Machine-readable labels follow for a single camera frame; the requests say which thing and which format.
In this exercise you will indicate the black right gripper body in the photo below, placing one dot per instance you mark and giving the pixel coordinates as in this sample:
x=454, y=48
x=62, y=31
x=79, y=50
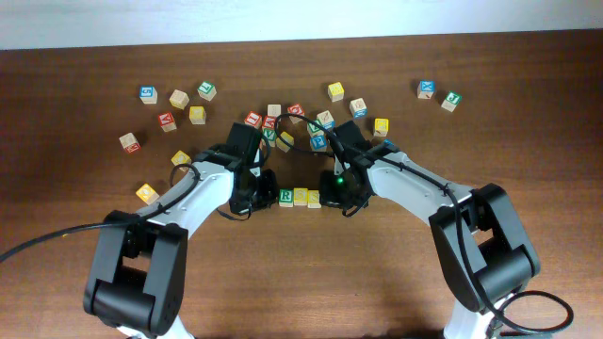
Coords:
x=335, y=188

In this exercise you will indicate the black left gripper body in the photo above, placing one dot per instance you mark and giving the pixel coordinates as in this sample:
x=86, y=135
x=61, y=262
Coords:
x=261, y=190

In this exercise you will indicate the green R block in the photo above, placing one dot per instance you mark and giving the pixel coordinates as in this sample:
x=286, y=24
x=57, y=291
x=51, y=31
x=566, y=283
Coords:
x=286, y=198

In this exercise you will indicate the yellow S block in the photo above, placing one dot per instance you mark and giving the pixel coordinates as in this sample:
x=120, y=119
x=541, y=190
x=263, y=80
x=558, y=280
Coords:
x=313, y=199

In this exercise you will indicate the yellow 6 block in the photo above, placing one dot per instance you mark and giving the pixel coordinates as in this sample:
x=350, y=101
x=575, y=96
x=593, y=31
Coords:
x=300, y=196

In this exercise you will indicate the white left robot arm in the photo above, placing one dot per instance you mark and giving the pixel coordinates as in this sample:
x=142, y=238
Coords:
x=137, y=277

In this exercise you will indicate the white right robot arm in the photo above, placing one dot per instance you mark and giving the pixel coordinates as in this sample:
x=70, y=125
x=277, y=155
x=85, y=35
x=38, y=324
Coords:
x=485, y=254

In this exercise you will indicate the blue P block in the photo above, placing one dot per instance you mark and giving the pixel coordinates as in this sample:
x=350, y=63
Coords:
x=318, y=143

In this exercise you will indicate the green V block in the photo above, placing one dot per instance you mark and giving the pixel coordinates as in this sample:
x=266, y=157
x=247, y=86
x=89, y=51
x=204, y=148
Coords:
x=268, y=137

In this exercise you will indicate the blue I block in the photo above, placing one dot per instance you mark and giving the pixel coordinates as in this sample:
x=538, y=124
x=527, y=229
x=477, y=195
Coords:
x=388, y=142

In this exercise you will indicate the red A block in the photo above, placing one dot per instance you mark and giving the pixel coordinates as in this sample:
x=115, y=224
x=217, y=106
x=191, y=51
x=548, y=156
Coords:
x=269, y=122

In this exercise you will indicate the green Z block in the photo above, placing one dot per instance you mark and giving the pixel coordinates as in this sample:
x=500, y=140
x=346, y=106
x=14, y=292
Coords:
x=314, y=128

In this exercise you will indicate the yellow block right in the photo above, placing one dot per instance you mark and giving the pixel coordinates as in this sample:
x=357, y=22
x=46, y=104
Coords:
x=381, y=127

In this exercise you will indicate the red L block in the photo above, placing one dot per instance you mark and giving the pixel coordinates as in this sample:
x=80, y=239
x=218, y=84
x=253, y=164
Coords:
x=254, y=119

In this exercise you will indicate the blue side wooden block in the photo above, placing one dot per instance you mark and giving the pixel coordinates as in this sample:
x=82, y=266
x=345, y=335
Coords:
x=326, y=119

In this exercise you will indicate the blue wooden block upper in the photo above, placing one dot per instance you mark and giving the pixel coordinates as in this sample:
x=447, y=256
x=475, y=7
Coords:
x=358, y=108

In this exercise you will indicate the yellow block near gripper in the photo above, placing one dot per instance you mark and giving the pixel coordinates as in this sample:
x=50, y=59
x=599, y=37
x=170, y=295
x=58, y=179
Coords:
x=180, y=158

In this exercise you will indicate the plain wooden block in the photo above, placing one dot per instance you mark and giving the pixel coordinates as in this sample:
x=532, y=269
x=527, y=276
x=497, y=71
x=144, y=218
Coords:
x=274, y=110

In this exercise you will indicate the red G block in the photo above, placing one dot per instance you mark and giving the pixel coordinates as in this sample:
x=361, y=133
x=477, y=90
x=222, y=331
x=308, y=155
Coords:
x=296, y=113

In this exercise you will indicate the yellow block upper left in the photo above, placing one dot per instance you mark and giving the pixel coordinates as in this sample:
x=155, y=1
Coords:
x=197, y=115

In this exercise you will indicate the yellow block top centre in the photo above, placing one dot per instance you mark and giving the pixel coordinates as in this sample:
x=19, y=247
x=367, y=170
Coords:
x=336, y=92

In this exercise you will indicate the green L block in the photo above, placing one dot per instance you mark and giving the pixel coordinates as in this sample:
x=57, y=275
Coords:
x=207, y=91

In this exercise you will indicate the yellow block lower left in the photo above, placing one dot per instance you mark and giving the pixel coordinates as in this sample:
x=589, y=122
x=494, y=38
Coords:
x=147, y=194

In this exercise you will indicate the red Y block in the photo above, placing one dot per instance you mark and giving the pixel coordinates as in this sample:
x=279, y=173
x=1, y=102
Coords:
x=167, y=122

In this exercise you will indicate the wooden block upper left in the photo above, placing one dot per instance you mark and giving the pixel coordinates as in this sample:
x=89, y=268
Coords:
x=179, y=99

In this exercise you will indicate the blue X block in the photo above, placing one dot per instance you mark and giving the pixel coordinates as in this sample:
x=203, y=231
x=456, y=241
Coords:
x=425, y=89

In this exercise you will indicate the wooden block red side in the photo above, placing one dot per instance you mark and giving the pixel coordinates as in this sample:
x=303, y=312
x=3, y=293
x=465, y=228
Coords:
x=129, y=143

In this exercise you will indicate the green J block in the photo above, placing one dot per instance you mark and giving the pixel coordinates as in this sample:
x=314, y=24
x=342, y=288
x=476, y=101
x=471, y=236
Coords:
x=451, y=101

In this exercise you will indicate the blue 5 block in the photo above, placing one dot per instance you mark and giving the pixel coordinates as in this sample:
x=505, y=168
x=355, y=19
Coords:
x=148, y=95

